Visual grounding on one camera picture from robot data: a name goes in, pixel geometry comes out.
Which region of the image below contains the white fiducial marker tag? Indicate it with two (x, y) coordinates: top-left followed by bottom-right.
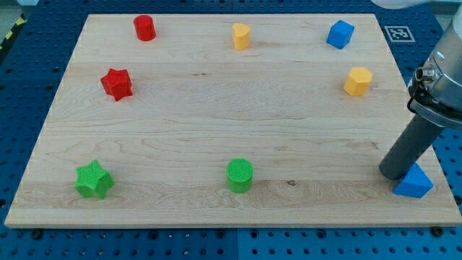
(384, 25), (415, 43)

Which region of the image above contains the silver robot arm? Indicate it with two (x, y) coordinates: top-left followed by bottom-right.
(379, 9), (461, 180)

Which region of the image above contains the red star block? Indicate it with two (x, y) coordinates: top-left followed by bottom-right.
(100, 68), (133, 101)

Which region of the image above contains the yellow hexagon block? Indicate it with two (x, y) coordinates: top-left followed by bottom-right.
(344, 67), (373, 96)

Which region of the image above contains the yellow heart block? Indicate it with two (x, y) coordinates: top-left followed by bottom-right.
(232, 23), (251, 51)

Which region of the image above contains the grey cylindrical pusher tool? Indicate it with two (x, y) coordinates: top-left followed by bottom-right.
(379, 114), (444, 180)

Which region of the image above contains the wooden board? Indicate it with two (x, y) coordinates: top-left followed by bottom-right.
(5, 14), (461, 229)

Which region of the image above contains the green star block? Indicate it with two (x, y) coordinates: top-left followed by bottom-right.
(74, 160), (115, 199)

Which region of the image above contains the blue cube block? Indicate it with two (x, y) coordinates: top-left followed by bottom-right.
(326, 20), (355, 49)

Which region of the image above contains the green cylinder block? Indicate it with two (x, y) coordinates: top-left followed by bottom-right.
(226, 158), (254, 194)

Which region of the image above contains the blue triangle block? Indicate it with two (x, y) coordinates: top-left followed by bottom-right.
(393, 162), (434, 198)

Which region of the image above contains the red cylinder block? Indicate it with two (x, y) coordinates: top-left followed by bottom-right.
(134, 14), (156, 41)

